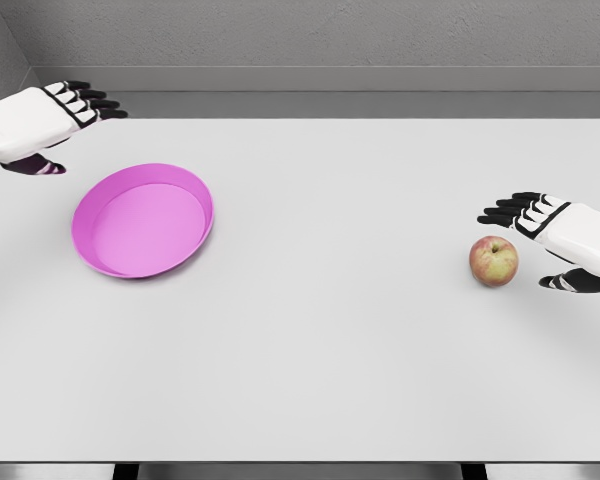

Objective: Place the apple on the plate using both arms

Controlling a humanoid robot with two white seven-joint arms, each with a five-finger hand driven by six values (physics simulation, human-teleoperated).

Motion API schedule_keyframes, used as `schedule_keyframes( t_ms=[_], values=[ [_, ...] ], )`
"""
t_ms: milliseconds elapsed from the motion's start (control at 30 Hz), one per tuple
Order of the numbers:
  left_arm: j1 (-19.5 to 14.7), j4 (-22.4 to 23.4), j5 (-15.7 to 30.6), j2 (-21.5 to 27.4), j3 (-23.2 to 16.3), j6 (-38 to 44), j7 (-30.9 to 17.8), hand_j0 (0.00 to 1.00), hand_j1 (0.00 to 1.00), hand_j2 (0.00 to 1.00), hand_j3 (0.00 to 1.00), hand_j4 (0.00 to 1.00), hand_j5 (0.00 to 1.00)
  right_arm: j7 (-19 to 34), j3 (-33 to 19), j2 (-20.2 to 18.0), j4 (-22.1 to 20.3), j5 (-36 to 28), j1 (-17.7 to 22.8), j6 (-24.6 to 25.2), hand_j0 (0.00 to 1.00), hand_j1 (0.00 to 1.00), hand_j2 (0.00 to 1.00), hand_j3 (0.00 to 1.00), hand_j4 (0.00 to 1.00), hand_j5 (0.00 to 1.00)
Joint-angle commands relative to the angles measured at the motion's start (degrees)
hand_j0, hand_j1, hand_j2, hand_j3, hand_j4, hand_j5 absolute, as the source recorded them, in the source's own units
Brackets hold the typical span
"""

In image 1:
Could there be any pink round plate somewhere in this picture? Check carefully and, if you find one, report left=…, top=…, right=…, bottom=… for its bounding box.
left=71, top=161, right=215, bottom=279

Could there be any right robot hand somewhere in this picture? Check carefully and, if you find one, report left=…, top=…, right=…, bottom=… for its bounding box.
left=476, top=191, right=600, bottom=296

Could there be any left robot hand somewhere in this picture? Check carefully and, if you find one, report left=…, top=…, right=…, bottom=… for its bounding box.
left=0, top=80, right=130, bottom=177

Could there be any red yellow apple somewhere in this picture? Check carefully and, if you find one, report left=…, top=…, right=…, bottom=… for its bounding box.
left=468, top=235, right=520, bottom=288

